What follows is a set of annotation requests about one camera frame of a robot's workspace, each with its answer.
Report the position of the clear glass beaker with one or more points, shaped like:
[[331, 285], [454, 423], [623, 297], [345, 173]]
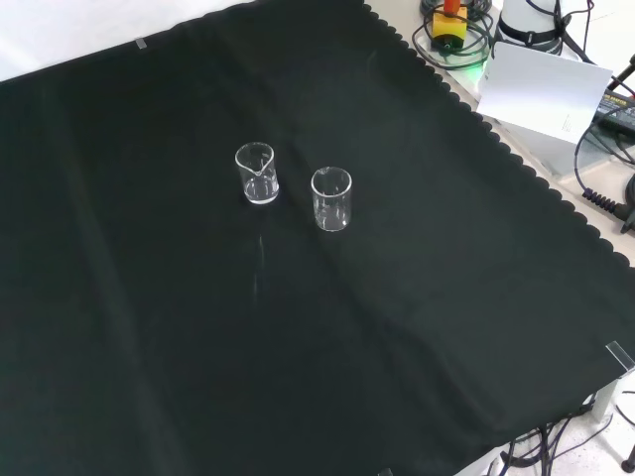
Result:
[[258, 192], [331, 221]]

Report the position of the black cloth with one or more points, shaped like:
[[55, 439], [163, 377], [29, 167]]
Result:
[[149, 297]]

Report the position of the yellow stop button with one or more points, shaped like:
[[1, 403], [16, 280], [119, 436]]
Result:
[[449, 29]]

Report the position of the clear tape piece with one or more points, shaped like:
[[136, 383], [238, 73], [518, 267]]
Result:
[[141, 44]]

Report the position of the pale board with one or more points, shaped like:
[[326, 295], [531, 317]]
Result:
[[541, 89]]

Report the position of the clear cloth clip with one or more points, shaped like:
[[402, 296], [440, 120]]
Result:
[[620, 356]]

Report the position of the black power adapter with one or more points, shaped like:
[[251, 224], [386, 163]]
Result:
[[617, 106]]

